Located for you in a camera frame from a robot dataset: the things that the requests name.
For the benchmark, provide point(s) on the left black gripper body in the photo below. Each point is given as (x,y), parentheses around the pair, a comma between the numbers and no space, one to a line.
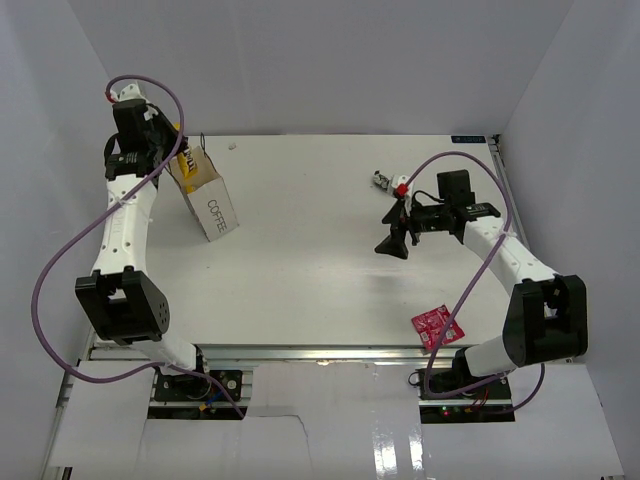
(156,139)

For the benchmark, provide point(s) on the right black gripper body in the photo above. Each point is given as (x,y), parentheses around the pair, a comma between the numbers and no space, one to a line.
(427,218)

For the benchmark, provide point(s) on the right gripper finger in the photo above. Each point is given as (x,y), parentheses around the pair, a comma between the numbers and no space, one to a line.
(393,245)
(395,217)

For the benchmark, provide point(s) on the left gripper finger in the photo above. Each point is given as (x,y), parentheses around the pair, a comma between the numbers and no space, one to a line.
(163,151)
(169,132)

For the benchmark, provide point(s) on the yellow M&M's packet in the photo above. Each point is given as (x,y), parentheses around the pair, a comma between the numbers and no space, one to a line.
(184,166)

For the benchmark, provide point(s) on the white coffee paper bag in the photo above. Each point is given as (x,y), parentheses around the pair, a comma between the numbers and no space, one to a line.
(210,204)

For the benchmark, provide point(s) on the red candy packet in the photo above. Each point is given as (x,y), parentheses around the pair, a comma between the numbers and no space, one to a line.
(430,324)

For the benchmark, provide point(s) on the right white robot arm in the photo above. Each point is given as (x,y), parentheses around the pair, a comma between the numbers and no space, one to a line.
(546,319)

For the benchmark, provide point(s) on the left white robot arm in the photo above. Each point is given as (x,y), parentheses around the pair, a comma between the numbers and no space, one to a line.
(122,303)

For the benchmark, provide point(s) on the brown torn snack wrapper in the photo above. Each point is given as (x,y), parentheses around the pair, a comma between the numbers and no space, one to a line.
(381,181)

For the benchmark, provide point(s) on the blue label right corner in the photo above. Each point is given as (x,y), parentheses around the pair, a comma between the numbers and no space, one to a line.
(468,139)

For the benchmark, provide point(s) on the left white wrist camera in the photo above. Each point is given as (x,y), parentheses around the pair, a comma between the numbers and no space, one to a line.
(132,91)

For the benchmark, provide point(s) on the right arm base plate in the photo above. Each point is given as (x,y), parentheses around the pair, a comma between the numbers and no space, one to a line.
(488,404)

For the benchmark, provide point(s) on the aluminium table frame rail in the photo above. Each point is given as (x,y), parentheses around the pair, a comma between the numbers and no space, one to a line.
(217,353)

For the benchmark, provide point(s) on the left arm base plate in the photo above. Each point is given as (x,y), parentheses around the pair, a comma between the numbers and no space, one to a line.
(183,388)

